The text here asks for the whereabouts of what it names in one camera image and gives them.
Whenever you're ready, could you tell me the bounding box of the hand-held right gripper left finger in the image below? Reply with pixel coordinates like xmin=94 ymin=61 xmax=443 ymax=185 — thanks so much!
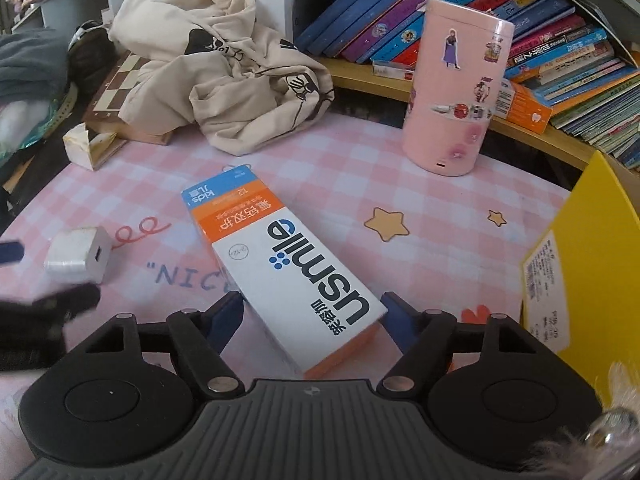
xmin=65 ymin=291 xmax=246 ymax=400

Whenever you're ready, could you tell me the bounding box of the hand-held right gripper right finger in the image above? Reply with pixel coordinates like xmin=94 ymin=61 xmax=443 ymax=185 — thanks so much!
xmin=377 ymin=291 xmax=561 ymax=398

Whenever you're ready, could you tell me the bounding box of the white charger adapter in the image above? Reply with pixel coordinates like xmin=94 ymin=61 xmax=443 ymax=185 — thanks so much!
xmin=44 ymin=226 xmax=112 ymax=283

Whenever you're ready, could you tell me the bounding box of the white orange toothpaste box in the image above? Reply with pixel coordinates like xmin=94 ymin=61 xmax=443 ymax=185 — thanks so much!
xmin=181 ymin=165 xmax=390 ymax=380

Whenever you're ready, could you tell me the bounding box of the yellow cardboard box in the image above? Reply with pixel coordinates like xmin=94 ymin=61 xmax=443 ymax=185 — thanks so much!
xmin=520 ymin=150 xmax=640 ymax=393

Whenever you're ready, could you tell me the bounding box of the pink stickered cylinder container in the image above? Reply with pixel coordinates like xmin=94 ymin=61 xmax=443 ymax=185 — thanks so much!
xmin=402 ymin=0 xmax=516 ymax=178

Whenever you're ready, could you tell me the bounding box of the small cream paper box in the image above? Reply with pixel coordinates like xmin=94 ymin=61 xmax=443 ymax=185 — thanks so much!
xmin=62 ymin=122 xmax=128 ymax=171

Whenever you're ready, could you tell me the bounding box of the white bag with teal trim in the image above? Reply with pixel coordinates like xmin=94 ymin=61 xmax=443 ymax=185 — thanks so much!
xmin=0 ymin=82 xmax=76 ymax=161

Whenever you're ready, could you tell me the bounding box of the pink checked table mat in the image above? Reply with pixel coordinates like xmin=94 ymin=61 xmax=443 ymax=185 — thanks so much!
xmin=0 ymin=107 xmax=588 ymax=401

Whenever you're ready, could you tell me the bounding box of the wooden chessboard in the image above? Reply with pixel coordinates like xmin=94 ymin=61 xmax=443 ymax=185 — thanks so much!
xmin=82 ymin=50 xmax=176 ymax=146

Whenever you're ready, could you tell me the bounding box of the dark grey cloth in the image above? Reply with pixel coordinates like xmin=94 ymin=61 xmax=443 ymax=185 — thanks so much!
xmin=0 ymin=27 xmax=71 ymax=91

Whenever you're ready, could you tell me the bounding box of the black bag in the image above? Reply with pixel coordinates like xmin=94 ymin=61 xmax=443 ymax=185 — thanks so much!
xmin=67 ymin=20 xmax=121 ymax=106

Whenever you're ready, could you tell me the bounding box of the small orange toothpaste box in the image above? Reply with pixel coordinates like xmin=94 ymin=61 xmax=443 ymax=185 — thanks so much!
xmin=492 ymin=79 xmax=553 ymax=136

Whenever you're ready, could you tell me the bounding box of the small white red box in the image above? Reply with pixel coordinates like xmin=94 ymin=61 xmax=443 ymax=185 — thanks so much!
xmin=372 ymin=60 xmax=417 ymax=82

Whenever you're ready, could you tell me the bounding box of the bookshelf with wooden boards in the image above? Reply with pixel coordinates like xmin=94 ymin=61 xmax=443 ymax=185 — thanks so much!
xmin=252 ymin=0 xmax=640 ymax=171

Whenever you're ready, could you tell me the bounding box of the row of colourful books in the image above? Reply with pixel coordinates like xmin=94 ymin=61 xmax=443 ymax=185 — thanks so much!
xmin=295 ymin=0 xmax=640 ymax=171

